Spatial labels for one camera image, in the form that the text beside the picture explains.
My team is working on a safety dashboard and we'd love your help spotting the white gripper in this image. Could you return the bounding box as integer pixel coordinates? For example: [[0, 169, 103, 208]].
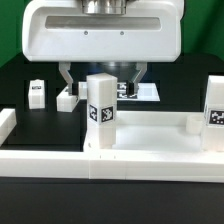
[[22, 0, 184, 96]]

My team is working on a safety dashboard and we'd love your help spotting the white desk tabletop tray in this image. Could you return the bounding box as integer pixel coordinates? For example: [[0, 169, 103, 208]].
[[83, 110, 224, 155]]

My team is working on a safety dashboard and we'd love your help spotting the white fiducial marker sheet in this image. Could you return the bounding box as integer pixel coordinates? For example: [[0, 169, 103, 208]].
[[77, 81, 161, 102]]

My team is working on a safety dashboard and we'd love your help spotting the white U-shaped obstacle fence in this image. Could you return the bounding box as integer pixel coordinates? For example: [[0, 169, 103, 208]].
[[0, 108, 224, 184]]

